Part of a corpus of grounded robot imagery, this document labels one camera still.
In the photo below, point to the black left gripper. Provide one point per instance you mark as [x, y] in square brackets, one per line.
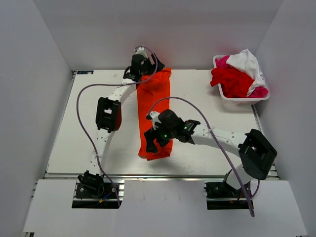
[152, 65]

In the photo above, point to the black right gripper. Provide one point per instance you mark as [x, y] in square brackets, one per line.
[150, 137]

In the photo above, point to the orange t-shirt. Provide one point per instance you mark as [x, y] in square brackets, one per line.
[147, 94]

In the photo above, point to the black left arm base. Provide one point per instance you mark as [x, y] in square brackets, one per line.
[95, 192]

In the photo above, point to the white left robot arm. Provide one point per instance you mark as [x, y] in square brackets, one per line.
[108, 114]

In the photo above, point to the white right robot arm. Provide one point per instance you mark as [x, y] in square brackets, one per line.
[256, 153]

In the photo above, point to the pink t-shirt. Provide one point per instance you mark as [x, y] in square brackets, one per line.
[260, 92]

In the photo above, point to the red t-shirt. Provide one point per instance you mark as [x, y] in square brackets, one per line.
[234, 83]

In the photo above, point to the blue table label sticker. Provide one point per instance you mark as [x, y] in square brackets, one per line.
[83, 72]

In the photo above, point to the white plastic basket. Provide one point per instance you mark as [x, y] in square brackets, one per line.
[250, 101]

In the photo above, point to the white t-shirt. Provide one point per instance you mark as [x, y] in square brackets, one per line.
[247, 63]

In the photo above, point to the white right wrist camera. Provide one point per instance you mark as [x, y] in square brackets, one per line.
[153, 117]

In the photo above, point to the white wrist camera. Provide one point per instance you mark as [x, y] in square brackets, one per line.
[153, 117]
[141, 51]

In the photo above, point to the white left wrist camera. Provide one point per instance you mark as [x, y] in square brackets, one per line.
[141, 51]

